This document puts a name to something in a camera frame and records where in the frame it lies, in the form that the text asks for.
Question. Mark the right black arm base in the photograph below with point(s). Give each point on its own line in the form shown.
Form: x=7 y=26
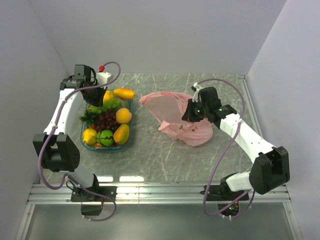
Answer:
x=218 y=193

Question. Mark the green grape bunch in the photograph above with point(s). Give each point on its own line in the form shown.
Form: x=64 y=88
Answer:
x=110 y=104

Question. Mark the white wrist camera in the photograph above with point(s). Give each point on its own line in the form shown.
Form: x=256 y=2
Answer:
x=196 y=88
x=102 y=76

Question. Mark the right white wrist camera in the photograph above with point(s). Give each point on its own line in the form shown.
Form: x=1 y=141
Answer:
x=196 y=88

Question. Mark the orange peach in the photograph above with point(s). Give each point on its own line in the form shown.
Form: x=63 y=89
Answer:
x=123 y=116

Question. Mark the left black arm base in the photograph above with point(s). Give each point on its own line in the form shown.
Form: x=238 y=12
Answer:
x=92 y=205

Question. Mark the teal plastic fruit tray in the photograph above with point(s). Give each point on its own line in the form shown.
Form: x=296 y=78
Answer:
x=98 y=148

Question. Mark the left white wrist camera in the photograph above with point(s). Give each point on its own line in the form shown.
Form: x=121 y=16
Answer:
x=102 y=76

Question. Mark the pink plastic bag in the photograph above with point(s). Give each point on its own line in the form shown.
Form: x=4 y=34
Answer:
x=168 y=109

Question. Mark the green pineapple crown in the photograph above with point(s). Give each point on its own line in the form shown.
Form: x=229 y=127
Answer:
x=90 y=117

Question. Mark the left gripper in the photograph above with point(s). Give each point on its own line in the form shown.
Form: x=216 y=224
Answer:
x=99 y=101

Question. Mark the orange mango at tray bottom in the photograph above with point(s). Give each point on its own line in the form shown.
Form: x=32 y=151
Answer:
x=121 y=135

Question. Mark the orange mango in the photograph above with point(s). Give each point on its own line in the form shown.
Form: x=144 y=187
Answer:
x=121 y=135
x=124 y=93

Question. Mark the aluminium mounting rail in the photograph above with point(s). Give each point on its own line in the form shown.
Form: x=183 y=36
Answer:
x=127 y=193

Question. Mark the green striped watermelon ball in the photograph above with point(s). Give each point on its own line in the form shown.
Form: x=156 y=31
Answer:
x=105 y=138

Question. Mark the purple grape bunch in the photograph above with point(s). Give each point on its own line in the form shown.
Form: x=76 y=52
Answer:
x=107 y=121

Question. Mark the yellow lemon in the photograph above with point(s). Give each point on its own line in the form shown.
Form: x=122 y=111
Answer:
x=89 y=136

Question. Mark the yellow orange fruit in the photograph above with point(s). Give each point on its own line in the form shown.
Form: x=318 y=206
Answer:
x=108 y=95

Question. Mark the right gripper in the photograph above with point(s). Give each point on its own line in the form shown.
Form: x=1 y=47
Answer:
x=189 y=115

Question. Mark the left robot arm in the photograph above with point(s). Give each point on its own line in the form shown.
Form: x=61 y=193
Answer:
x=55 y=149

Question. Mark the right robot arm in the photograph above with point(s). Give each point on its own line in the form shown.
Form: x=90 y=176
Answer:
x=270 y=164

